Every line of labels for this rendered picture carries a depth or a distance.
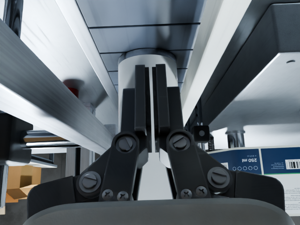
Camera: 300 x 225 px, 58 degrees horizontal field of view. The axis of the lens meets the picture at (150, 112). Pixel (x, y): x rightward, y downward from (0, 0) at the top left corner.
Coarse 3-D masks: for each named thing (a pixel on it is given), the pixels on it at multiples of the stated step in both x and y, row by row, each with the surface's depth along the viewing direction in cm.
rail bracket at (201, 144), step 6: (198, 102) 50; (198, 108) 50; (198, 114) 50; (198, 120) 50; (198, 126) 48; (204, 126) 48; (192, 132) 49; (198, 132) 48; (204, 132) 48; (198, 138) 48; (204, 138) 48; (198, 144) 49; (204, 150) 48
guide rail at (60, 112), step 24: (0, 24) 6; (0, 48) 5; (24, 48) 6; (0, 72) 5; (24, 72) 6; (48, 72) 8; (0, 96) 6; (24, 96) 6; (48, 96) 8; (72, 96) 10; (24, 120) 9; (48, 120) 9; (72, 120) 10; (96, 120) 14; (96, 144) 15
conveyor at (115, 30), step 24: (96, 0) 16; (120, 0) 16; (144, 0) 16; (168, 0) 16; (192, 0) 16; (96, 24) 18; (120, 24) 18; (144, 24) 18; (168, 24) 19; (192, 24) 18; (120, 48) 21; (144, 48) 22; (168, 48) 22; (192, 48) 22
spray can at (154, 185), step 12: (120, 60) 23; (132, 60) 22; (144, 60) 21; (156, 60) 21; (168, 60) 22; (120, 72) 22; (132, 72) 21; (168, 72) 22; (120, 84) 22; (132, 84) 21; (168, 84) 21; (120, 96) 22; (120, 108) 22; (120, 120) 22; (156, 156) 19; (144, 168) 19; (156, 168) 19; (144, 180) 19; (156, 180) 19; (144, 192) 19; (156, 192) 19; (168, 192) 19
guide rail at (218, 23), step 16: (208, 0) 13; (224, 0) 11; (240, 0) 11; (208, 16) 13; (224, 16) 12; (240, 16) 12; (208, 32) 13; (224, 32) 13; (208, 48) 14; (224, 48) 14; (192, 64) 19; (208, 64) 16; (192, 80) 19; (208, 80) 19; (192, 96) 23
